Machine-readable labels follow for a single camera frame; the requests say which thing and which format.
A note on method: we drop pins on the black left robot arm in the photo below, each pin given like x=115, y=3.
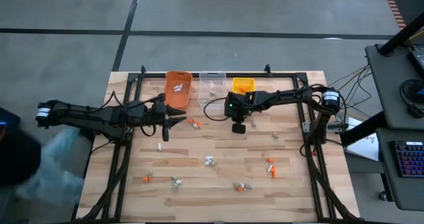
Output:
x=83, y=113

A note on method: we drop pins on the yellow plastic basket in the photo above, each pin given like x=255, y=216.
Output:
x=243, y=82

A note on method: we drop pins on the black desk leg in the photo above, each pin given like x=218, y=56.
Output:
x=359, y=129

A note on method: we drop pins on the clear plastic bin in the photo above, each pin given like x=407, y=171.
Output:
x=212, y=101

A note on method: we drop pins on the black diagonal pole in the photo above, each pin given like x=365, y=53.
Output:
x=401, y=35

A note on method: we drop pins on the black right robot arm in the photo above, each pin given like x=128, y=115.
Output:
x=281, y=96

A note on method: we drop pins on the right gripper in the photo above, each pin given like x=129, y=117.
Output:
x=238, y=106

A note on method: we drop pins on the black caster wheel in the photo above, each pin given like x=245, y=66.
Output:
x=383, y=195

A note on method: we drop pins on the person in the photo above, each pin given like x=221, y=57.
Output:
x=49, y=171

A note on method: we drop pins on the backlit black keyboard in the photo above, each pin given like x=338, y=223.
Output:
x=410, y=159

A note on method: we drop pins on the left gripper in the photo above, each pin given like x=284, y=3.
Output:
x=159, y=114

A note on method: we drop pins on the black computer tower blue light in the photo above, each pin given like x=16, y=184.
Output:
x=10, y=116

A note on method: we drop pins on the black laptop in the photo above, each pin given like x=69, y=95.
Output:
x=417, y=61

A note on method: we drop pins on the orange plastic bin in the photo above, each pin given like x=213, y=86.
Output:
x=172, y=98

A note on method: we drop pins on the white paper sheet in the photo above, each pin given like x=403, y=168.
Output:
x=364, y=147

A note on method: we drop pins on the grey desk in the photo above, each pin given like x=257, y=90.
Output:
x=387, y=85
x=394, y=191

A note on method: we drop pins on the black round headset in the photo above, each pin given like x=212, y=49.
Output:
x=414, y=94

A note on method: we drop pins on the black frame hook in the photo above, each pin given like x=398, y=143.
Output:
x=267, y=69
x=142, y=69

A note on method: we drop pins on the long white plastic bone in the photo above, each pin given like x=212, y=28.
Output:
x=179, y=85

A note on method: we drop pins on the orange plastic skeleton hand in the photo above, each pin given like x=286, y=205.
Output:
x=243, y=89

